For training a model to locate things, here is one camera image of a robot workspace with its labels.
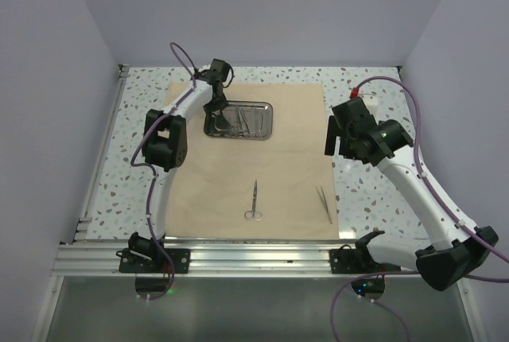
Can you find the steel scalpel handle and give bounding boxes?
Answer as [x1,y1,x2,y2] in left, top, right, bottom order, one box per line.
[316,186,332,224]

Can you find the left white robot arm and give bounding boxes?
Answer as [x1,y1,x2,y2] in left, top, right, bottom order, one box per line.
[122,59,234,274]

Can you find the steel instrument tray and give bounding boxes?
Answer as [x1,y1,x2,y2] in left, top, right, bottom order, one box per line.
[204,100,274,141]

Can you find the steel pointed tweezers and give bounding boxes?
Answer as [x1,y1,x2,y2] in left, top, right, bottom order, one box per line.
[206,111,230,130]

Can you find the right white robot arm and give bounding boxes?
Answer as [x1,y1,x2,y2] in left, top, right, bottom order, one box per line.
[324,98,499,291]

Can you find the steel ring-handled scissors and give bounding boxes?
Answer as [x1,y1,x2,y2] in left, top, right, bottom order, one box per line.
[244,181,262,221]

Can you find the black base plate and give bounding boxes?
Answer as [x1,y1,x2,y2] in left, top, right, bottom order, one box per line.
[328,230,386,274]
[115,232,191,274]

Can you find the steel ring-handled forceps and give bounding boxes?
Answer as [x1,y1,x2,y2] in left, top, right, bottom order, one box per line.
[228,106,250,138]

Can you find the aluminium mounting rail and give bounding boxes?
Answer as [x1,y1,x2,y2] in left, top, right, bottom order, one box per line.
[53,238,438,279]

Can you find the beige cloth wrap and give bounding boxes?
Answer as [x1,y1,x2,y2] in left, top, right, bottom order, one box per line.
[165,84,339,240]

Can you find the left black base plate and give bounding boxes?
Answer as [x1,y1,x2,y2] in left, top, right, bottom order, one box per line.
[115,232,191,274]

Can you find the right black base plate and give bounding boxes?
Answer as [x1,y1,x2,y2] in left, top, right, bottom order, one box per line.
[328,230,386,274]

